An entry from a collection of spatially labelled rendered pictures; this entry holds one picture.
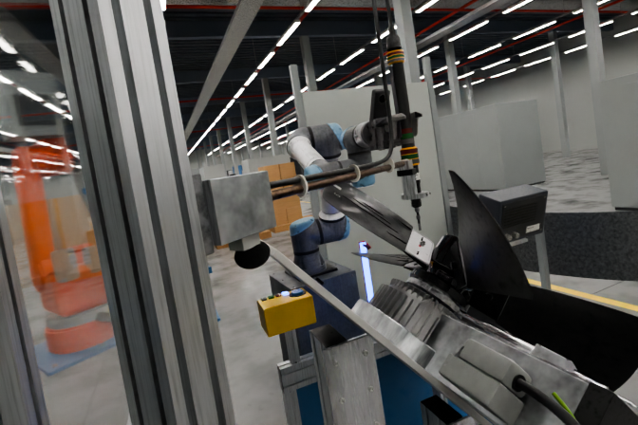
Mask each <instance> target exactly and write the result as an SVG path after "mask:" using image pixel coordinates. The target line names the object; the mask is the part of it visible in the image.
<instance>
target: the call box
mask: <svg viewBox="0 0 638 425"><path fill-rule="evenodd" d="M300 289H303V288H300ZM303 291H304V293H303V294H301V295H298V296H291V291H289V294H287V295H283V294H281V296H280V297H275V296H274V298H273V299H269V298H267V301H263V302H262V301H261V300H258V301H257V305H258V311H259V317H260V322H261V326H262V328H263V329H264V331H265V332H266V334H267V336H268V337H272V336H275V335H278V334H282V333H285V332H288V331H291V330H293V329H296V328H299V327H303V326H306V325H309V324H312V323H316V316H315V310H314V303H313V298H312V295H310V294H309V293H308V292H307V291H306V290H304V289H303Z"/></svg>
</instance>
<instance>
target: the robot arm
mask: <svg viewBox="0 0 638 425"><path fill-rule="evenodd" d="M410 115H411V121H412V128H413V134H414V137H416V136H417V135H418V126H419V118H421V117H422V113H420V112H418V111H415V112H413V113H410ZM391 116H392V123H393V135H394V147H393V148H395V147H398V146H402V145H401V139H400V138H399V133H398V126H397V121H398V120H403V119H406V115H405V114H403V113H400V114H396V115H391ZM286 149H287V152H288V154H289V155H290V157H291V158H293V159H296V160H297V161H298V163H299V164H300V165H301V166H302V168H303V169H304V176H307V175H312V174H317V173H323V172H327V171H333V170H338V169H343V168H348V167H349V166H350V165H351V164H355V165H357V166H358V165H363V164H367V163H371V162H373V161H372V155H371V151H375V150H379V151H382V150H385V149H389V128H388V119H387V112H386V104H385V91H384V89H383V88H382V89H373V90H372V93H371V105H370V116H369V121H366V122H363V123H361V124H358V125H354V126H350V127H349V128H348V129H346V130H345V131H344V132H343V130H342V128H341V127H340V125H339V124H337V123H335V122H334V123H326V124H319V125H313V126H307V127H301V128H299V129H297V130H295V131H294V132H292V133H291V135H290V136H289V137H288V139H287V143H286ZM344 149H346V150H347V158H348V159H345V160H339V161H338V158H339V157H340V156H341V150H344ZM346 183H352V185H353V187H355V188H361V187H366V186H370V185H373V184H374V183H375V175H371V176H365V177H361V178H360V179H359V180H358V181H357V182H352V181H347V182H346ZM319 190H320V193H321V204H322V211H320V212H319V218H318V219H314V217H312V216H309V217H305V218H301V219H299V220H296V221H294V222H292V223H291V225H290V236H291V243H292V248H293V254H294V259H293V262H294V263H295V264H296V265H297V266H298V267H299V268H301V269H302V270H303V271H305V272H306V273H307V274H308V275H313V274H316V273H319V272H322V271H324V270H325V269H326V268H327V266H326V262H325V260H324V258H323V256H322V254H321V252H320V250H319V245H322V244H326V243H330V242H334V241H340V240H342V239H346V238H347V237H348V236H349V233H350V223H349V218H348V217H347V216H346V215H344V214H343V213H341V212H339V211H338V210H337V209H335V208H334V207H332V206H331V205H330V204H329V203H328V202H327V201H326V200H325V199H324V198H323V197H322V194H323V191H324V188H321V189H319Z"/></svg>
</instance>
